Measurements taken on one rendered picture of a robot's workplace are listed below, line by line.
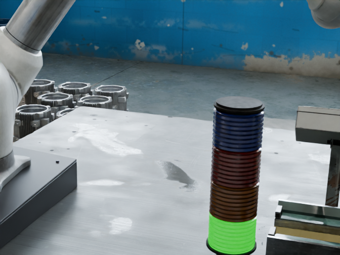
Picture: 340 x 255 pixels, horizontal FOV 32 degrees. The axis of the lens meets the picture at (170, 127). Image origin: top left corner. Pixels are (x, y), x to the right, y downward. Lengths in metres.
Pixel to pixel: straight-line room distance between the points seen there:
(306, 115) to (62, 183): 0.60
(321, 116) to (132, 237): 0.46
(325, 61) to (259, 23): 0.82
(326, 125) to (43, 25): 0.70
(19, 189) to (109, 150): 0.48
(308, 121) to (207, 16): 5.62
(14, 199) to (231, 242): 0.68
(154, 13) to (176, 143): 5.20
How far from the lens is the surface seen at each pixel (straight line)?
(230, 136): 0.69
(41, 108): 3.20
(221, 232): 0.74
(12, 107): 1.38
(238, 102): 0.71
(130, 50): 7.15
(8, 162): 1.40
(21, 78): 1.49
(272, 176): 1.62
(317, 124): 1.20
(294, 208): 1.15
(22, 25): 1.48
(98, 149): 1.78
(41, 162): 1.49
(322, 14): 1.51
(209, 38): 6.81
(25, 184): 1.38
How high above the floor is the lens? 1.40
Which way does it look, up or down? 18 degrees down
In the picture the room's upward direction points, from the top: 1 degrees clockwise
